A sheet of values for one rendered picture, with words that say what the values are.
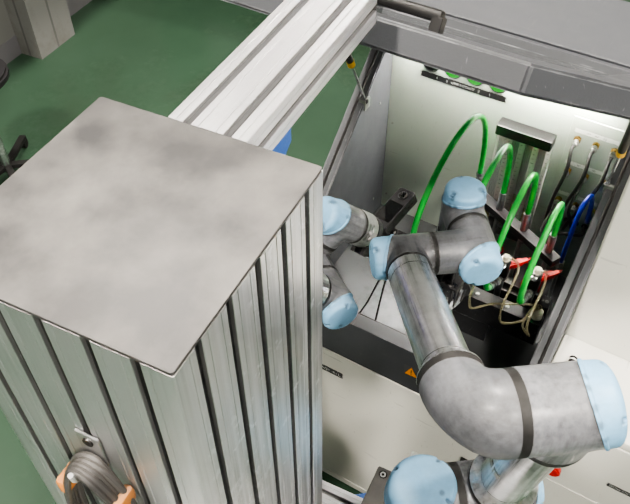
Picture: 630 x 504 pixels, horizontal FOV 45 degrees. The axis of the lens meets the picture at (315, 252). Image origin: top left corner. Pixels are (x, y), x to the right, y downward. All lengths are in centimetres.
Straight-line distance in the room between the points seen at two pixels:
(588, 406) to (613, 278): 87
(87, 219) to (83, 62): 404
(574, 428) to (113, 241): 61
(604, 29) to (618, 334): 72
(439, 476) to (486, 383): 41
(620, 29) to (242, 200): 148
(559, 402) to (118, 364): 58
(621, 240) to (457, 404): 90
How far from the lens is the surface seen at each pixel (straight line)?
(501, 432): 98
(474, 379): 99
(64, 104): 440
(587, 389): 101
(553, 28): 198
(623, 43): 197
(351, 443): 242
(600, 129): 195
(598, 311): 190
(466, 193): 136
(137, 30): 491
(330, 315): 143
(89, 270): 63
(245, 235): 63
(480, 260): 129
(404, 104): 213
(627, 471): 192
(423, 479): 137
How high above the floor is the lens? 248
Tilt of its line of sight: 47 degrees down
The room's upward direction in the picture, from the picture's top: straight up
